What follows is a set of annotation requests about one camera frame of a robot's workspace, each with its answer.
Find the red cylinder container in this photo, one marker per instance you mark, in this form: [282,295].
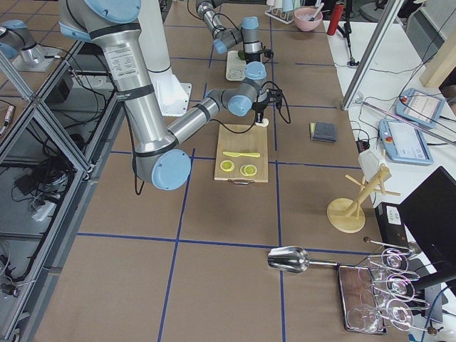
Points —
[335,18]

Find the teach pendant tablet near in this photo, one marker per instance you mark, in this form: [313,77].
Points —
[403,143]

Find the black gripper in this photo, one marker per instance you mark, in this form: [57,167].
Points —
[262,106]

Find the white wire cup rack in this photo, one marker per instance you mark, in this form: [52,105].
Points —
[280,10]

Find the black tripod stick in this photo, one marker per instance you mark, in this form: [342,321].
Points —
[346,31]

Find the black monitor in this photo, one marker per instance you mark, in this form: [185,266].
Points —
[429,214]

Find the aluminium frame post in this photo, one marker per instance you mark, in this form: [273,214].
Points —
[381,29]

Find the teach pendant tablet far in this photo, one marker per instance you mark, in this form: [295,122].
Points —
[419,107]

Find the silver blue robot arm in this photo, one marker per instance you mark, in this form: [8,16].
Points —
[115,27]
[228,28]

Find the wooden cutting board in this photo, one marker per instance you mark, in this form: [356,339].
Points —
[242,138]

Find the dark glassware tray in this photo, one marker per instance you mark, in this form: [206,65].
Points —
[355,288]

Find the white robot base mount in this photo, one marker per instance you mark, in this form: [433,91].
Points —
[173,96]

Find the grey folded cloth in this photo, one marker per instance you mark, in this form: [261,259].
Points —
[324,132]

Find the pink bowl with ice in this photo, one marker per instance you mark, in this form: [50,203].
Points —
[306,20]

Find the metal scoop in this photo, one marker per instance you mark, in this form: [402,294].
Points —
[294,259]

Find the yellow plastic knife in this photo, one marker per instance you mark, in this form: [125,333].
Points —
[242,154]

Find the white bear serving tray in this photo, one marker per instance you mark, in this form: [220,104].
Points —
[234,67]

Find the teach pendant tablet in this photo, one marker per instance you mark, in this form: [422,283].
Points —
[419,107]
[403,143]

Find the lemon slice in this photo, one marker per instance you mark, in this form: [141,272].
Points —
[226,166]
[248,170]

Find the wooden mug tree stand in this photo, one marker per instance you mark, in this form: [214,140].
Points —
[345,214]

